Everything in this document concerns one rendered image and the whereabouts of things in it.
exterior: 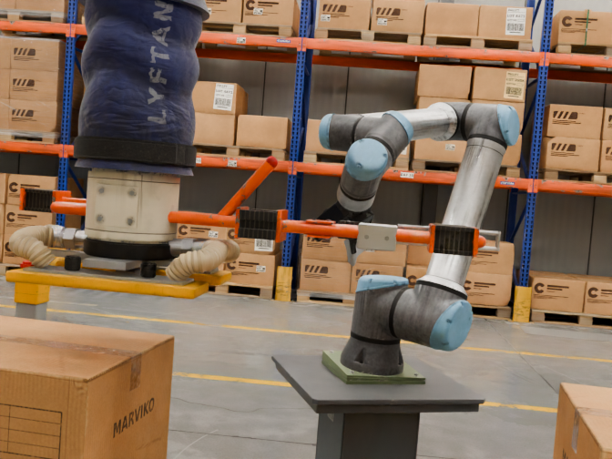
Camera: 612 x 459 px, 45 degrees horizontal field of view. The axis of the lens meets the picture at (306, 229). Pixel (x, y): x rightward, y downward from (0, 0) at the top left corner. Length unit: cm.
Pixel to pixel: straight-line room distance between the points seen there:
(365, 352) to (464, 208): 50
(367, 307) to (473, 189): 45
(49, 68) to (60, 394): 813
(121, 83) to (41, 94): 797
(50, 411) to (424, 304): 110
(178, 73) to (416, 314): 102
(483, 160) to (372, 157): 59
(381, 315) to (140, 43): 111
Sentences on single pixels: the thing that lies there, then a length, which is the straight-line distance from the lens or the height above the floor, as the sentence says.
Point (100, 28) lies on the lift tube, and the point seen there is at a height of 154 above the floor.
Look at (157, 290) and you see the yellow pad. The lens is 128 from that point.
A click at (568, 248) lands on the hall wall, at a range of 1017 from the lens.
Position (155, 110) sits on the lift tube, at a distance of 134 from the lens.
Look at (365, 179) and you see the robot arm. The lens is 166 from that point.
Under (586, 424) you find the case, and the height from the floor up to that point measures 94.
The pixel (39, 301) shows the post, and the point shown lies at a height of 94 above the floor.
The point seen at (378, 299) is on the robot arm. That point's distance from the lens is 213.
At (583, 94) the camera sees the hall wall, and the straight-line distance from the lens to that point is 1027.
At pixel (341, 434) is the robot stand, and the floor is 61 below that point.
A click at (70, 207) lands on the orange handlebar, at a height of 122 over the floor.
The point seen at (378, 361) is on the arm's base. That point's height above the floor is 81.
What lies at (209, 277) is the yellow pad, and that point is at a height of 110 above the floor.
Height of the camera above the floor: 128
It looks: 3 degrees down
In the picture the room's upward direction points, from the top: 4 degrees clockwise
